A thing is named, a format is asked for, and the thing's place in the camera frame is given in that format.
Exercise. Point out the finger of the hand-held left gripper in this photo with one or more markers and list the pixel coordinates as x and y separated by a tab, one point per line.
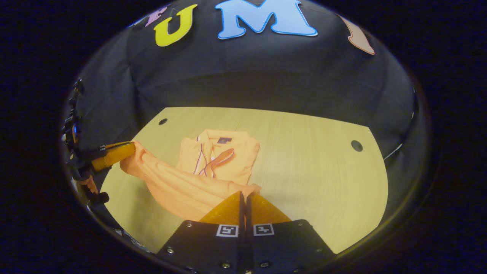
114	156

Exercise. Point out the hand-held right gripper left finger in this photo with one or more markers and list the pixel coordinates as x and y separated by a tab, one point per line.
234	247

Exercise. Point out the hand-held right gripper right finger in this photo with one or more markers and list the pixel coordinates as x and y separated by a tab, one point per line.
253	247

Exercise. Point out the orange T-shirt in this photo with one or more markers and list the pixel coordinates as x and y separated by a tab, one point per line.
171	182

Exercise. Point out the black backdrop cloth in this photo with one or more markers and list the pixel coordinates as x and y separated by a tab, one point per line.
266	76

